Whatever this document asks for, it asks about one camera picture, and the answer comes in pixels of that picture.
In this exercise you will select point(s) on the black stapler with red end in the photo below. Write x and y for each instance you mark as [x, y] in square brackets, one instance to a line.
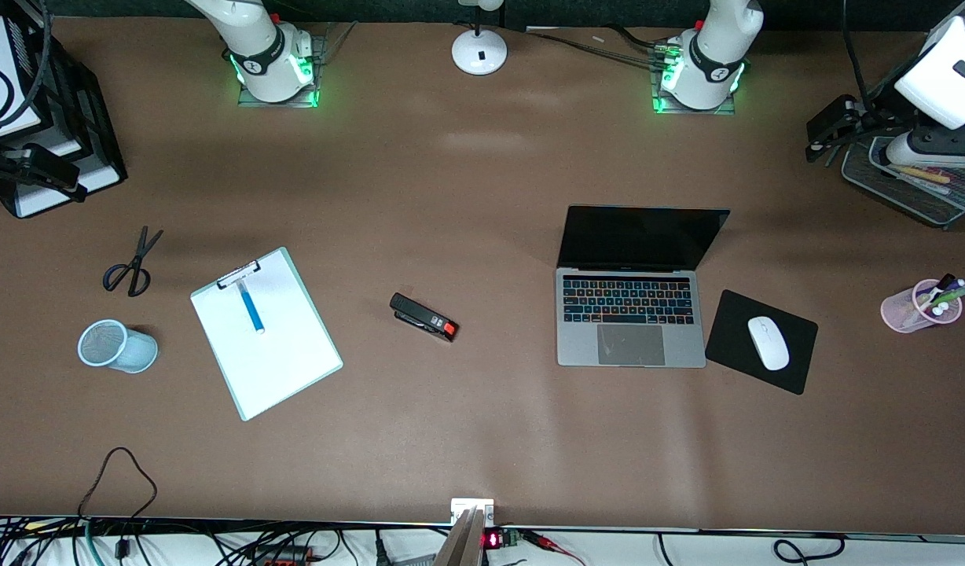
[420, 314]

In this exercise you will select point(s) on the green pen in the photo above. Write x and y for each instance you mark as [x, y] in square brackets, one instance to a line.
[962, 292]

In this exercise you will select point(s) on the grey mesh desk tray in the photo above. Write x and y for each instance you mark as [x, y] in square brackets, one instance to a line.
[922, 206]

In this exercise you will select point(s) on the yellow marker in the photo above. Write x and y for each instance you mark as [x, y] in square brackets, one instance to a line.
[922, 174]

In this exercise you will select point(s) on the black mouse pad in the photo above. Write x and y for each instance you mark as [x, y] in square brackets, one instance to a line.
[726, 338]

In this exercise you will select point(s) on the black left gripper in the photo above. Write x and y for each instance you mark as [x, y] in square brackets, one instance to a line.
[865, 123]

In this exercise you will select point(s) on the purple capped marker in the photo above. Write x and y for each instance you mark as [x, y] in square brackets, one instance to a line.
[956, 286]

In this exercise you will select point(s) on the silver laptop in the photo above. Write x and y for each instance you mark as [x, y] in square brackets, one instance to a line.
[632, 346]

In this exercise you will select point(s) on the black capped marker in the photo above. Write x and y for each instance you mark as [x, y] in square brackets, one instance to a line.
[944, 281]

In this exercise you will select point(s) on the black scissors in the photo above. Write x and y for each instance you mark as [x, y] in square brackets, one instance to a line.
[140, 253]

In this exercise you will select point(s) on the black stacked paper tray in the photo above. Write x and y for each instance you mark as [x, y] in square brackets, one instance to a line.
[97, 134]

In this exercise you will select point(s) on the white computer mouse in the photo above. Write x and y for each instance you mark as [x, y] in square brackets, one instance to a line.
[768, 343]

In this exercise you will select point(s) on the white paper sheet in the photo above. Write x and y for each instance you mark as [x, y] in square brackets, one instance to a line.
[278, 362]

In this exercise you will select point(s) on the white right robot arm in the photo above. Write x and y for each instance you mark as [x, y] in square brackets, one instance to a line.
[262, 47]

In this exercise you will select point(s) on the white desk lamp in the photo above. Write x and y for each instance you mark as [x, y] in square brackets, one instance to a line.
[479, 53]

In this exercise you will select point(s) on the light blue mesh cup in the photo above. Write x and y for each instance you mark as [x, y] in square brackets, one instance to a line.
[137, 354]

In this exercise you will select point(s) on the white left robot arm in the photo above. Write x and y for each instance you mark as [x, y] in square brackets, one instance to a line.
[714, 47]

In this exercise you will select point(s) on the light green clipboard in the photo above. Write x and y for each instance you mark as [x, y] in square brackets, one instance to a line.
[290, 266]

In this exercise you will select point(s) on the blue marker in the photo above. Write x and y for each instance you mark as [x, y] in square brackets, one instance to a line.
[251, 310]

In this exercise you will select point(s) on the circuit board with red display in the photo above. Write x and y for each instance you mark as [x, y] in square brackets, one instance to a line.
[492, 541]

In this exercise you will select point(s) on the black power strip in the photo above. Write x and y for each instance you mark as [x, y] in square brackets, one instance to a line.
[282, 556]

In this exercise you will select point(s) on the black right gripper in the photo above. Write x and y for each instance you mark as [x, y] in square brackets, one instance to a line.
[3, 167]

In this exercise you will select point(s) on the pink translucent cup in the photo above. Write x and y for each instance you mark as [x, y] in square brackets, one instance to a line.
[899, 310]

